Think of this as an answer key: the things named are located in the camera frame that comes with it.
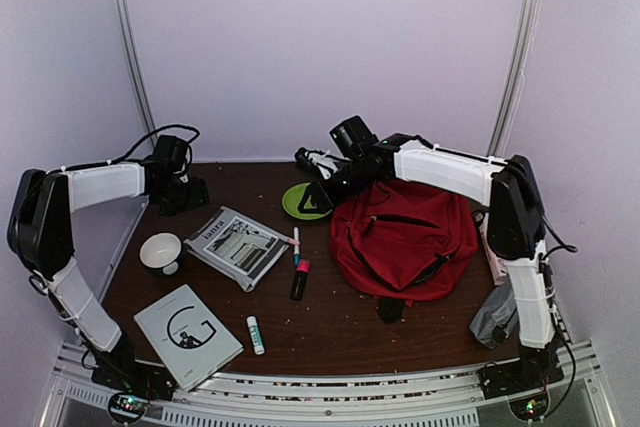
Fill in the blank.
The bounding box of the white and black bowl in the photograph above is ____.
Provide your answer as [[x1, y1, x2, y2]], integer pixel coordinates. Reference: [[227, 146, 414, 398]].
[[139, 233, 184, 277]]

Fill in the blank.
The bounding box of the grey ianra magazine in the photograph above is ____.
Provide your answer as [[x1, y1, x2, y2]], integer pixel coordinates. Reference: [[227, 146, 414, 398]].
[[184, 206, 293, 293]]

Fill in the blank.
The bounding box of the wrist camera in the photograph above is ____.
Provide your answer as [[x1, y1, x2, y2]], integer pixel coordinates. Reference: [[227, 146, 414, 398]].
[[294, 147, 346, 179], [171, 159, 191, 185]]

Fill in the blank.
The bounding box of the white pink marker pen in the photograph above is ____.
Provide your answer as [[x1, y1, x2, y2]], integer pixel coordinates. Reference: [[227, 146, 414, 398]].
[[292, 226, 301, 268]]

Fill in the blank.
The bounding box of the left aluminium frame post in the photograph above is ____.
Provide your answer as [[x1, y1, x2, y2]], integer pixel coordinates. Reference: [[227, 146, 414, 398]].
[[113, 0, 158, 146]]

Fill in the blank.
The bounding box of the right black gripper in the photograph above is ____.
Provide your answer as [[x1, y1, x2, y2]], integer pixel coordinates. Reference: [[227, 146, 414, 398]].
[[298, 157, 379, 214]]

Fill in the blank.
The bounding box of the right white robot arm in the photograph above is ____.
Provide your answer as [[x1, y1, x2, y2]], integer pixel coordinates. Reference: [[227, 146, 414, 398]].
[[298, 116, 564, 393]]

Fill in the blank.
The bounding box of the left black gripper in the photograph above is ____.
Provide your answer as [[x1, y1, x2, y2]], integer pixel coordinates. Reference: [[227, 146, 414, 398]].
[[154, 176, 210, 217]]

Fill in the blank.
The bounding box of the front aluminium rail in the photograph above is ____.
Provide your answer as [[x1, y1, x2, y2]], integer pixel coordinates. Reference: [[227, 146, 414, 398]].
[[35, 341, 622, 426]]

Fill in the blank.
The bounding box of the white designer fate book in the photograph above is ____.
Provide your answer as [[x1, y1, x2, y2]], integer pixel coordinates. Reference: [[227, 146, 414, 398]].
[[479, 214, 508, 286]]

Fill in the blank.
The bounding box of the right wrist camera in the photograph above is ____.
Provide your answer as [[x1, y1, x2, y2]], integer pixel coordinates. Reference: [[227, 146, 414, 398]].
[[294, 147, 346, 179]]

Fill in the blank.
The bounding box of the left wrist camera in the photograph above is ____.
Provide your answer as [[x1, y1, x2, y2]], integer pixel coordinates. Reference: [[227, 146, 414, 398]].
[[171, 159, 191, 185]]

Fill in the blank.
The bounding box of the right aluminium frame post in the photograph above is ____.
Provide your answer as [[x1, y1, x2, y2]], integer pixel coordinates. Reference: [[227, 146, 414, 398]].
[[487, 0, 541, 157]]

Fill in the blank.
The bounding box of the aluminium frame post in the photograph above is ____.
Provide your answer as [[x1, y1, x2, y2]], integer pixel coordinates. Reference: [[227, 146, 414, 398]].
[[487, 0, 541, 157], [113, 0, 158, 146]]

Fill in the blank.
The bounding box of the white glue stick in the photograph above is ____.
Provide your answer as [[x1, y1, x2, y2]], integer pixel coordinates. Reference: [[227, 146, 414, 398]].
[[246, 316, 266, 355]]

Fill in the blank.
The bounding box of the pink black highlighter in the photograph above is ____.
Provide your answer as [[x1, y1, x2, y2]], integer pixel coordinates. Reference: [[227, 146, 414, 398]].
[[290, 259, 310, 301]]

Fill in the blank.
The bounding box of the grey G book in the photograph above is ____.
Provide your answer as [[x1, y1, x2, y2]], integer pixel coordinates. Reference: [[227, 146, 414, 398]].
[[134, 284, 244, 391]]

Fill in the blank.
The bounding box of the green plate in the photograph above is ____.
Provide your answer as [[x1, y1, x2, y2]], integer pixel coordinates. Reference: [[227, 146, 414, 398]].
[[281, 182, 331, 221]]

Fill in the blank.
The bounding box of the grey pencil case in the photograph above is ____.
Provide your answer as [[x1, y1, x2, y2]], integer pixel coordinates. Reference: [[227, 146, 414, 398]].
[[469, 281, 518, 349]]

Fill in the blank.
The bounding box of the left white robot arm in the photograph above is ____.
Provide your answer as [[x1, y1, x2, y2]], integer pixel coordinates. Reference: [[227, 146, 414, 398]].
[[7, 124, 209, 398]]

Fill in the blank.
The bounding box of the red backpack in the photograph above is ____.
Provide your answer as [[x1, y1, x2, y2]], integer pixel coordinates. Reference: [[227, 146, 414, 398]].
[[330, 180, 478, 324]]

